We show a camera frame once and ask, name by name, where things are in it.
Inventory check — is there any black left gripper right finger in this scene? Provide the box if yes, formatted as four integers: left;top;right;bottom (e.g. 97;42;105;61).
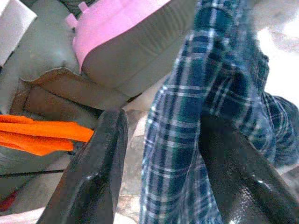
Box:
199;112;299;224

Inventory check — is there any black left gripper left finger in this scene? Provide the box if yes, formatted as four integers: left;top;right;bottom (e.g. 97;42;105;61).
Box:
38;108;129;224

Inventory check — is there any blue plaid garment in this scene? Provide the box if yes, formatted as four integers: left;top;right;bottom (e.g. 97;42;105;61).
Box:
139;0;299;224

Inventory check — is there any orange garment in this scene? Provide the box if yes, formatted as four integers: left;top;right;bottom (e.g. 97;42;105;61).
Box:
0;113;95;156

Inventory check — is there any brown cardboard box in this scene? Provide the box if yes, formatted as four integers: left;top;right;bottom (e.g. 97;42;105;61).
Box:
11;67;128;123

